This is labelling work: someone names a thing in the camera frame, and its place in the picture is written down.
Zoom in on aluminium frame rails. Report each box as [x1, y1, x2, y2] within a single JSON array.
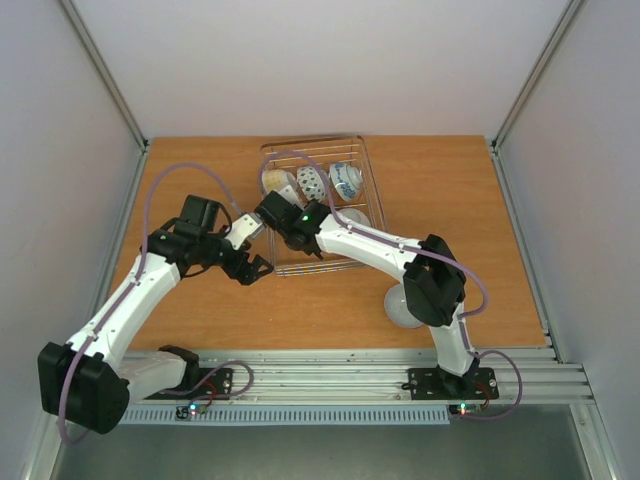
[[47, 0, 596, 406]]

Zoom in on circuit board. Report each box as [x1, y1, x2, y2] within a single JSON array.
[[175, 403, 208, 421], [448, 402, 489, 416]]

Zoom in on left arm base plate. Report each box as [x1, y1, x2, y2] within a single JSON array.
[[147, 367, 234, 401]]

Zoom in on grey slotted cable duct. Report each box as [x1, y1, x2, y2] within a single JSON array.
[[121, 405, 450, 427]]

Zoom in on yellow patterned bowl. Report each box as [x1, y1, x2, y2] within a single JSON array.
[[261, 169, 297, 193]]

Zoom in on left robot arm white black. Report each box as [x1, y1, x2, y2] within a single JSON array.
[[37, 195, 273, 439]]

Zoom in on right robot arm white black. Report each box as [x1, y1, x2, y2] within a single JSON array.
[[255, 191, 479, 399]]

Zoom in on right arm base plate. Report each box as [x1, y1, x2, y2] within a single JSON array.
[[401, 367, 500, 401]]

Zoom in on left circuit board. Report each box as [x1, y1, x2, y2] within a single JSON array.
[[175, 403, 208, 421]]

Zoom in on grey speckled bowl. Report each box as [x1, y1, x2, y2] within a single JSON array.
[[384, 284, 423, 329]]

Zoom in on white upturned bowl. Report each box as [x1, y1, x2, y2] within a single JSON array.
[[337, 208, 371, 231]]

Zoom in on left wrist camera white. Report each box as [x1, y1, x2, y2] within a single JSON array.
[[226, 212, 265, 250]]

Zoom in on right circuit board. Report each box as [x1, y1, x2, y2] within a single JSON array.
[[448, 402, 489, 416]]

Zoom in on wire dish rack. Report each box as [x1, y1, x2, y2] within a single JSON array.
[[259, 133, 391, 277]]

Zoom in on pink patterned bowl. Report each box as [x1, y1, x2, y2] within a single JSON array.
[[296, 166, 329, 202]]

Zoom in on blue floral white bowl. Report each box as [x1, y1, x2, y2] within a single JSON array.
[[329, 162, 363, 203]]

